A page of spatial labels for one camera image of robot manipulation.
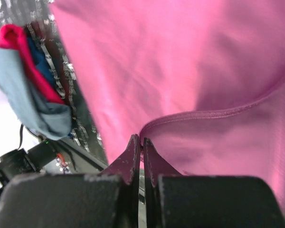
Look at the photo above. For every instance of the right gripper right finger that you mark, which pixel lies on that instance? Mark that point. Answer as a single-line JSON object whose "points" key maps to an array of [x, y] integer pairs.
{"points": [[176, 201]]}

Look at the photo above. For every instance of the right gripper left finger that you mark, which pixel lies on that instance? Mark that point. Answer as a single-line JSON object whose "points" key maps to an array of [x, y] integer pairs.
{"points": [[108, 199]]}

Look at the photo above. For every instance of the purple satin napkin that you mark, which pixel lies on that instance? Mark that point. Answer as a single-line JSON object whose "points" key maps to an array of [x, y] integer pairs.
{"points": [[203, 79]]}

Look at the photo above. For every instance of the grey-blue folded cloth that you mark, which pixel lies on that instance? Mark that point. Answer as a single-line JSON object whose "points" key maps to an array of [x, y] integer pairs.
{"points": [[36, 113]]}

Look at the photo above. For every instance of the dark blue folded cloth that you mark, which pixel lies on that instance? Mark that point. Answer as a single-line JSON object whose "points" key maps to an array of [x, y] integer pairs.
{"points": [[40, 62]]}

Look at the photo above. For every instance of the red folded cloth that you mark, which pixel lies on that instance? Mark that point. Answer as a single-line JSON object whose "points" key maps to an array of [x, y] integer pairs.
{"points": [[14, 37]]}

